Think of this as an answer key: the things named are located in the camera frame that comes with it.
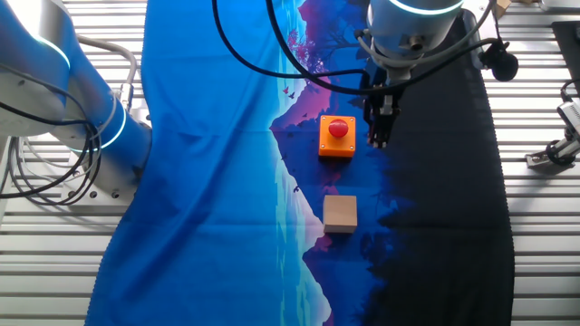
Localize silver camera on bracket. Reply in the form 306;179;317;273
556;100;580;138

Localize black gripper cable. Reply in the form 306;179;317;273
211;0;371;81

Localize silver camera mounting bracket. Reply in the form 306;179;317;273
525;134;580;170

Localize blue landscape printed cloth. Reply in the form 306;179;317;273
84;0;517;326

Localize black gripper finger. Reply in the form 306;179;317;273
367;112;389;149
382;95;402;141

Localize wooden blocks pile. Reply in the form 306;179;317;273
492;0;513;19

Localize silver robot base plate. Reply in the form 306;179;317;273
58;151;140;208

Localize black base cable bundle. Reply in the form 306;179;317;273
0;62;103;207

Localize orange box with red button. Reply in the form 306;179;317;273
317;114;358;159

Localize black mat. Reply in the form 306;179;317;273
551;20;580;85

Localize small wooden block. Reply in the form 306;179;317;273
323;195;359;235

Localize grey base conduit cable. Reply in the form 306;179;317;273
75;34;139;114

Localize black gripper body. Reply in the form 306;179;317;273
362;72;407;118

